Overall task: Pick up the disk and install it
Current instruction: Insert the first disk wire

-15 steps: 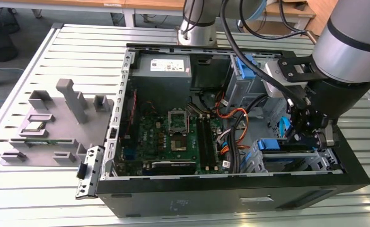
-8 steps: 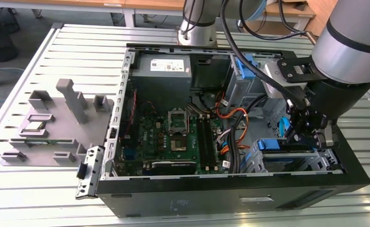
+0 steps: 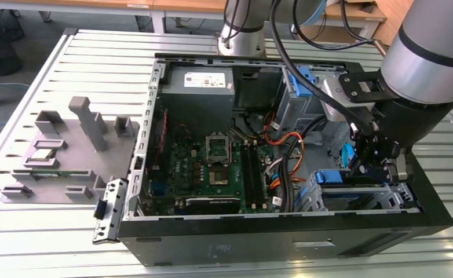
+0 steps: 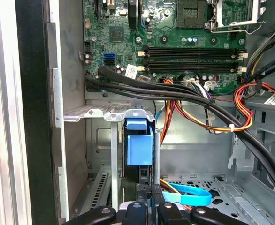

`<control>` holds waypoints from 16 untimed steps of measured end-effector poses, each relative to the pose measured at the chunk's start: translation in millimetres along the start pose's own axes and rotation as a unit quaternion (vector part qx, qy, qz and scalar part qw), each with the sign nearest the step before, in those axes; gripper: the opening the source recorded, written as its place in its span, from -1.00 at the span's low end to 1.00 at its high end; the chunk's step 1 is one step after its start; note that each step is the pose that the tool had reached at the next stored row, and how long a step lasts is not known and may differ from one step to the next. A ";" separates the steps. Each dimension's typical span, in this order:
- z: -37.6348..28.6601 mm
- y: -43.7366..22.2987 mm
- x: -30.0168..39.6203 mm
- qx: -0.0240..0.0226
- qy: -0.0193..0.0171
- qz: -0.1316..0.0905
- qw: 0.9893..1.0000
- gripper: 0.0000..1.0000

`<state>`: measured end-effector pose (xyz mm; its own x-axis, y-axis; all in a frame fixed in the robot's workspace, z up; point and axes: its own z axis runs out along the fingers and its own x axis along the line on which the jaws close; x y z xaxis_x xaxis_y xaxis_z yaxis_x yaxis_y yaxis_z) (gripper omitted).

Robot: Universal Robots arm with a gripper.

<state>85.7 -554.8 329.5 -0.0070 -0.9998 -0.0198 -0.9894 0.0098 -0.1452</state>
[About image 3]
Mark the hard disk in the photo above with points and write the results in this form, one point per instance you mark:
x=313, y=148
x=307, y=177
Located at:
x=329, y=177

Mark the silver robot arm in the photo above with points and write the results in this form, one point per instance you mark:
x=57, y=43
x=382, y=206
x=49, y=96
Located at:
x=430, y=43

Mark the silver disk bay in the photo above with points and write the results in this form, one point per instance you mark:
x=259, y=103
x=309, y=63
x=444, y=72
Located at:
x=400, y=199

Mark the blue drive latch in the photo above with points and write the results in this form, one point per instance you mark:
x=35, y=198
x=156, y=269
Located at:
x=299, y=91

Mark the silver drive cage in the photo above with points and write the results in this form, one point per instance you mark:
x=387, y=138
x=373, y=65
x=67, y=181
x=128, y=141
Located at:
x=291, y=113

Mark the wooden desk white legs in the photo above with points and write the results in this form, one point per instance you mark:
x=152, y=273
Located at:
x=374, y=14

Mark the wooden cabinet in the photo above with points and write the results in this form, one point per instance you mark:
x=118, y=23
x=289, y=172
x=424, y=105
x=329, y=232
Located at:
x=389, y=11

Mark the black RAM slot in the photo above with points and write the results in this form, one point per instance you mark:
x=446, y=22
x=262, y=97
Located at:
x=249, y=173
x=259, y=173

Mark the CPU socket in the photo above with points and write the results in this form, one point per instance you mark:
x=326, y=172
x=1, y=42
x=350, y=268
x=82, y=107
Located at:
x=218, y=178

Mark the grey power supply unit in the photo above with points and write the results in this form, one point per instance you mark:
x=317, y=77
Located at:
x=195, y=113

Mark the black PC case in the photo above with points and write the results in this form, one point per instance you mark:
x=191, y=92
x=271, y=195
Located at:
x=250, y=240

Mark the black graphics card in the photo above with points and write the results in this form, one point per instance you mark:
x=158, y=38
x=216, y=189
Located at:
x=211, y=203

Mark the green motherboard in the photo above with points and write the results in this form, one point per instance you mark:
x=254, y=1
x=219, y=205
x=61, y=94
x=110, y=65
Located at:
x=183, y=173

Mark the silver card retention latch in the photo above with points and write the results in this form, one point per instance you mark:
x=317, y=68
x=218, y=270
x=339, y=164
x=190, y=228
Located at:
x=112, y=208

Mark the grey parts rack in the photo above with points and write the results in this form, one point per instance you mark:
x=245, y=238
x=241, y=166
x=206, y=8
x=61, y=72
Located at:
x=79, y=162

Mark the long wooden desk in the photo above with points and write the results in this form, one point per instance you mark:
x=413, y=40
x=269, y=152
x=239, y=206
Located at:
x=95, y=3

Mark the green RAM stick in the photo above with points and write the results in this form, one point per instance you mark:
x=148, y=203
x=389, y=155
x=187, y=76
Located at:
x=60, y=174

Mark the silver CPU chip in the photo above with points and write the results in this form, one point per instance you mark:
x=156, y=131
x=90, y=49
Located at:
x=43, y=155

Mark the black waste bin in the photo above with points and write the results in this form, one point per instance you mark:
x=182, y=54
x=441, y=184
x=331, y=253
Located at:
x=1, y=58

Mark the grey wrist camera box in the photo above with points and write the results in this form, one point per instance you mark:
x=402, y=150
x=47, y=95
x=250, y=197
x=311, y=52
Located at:
x=329, y=88

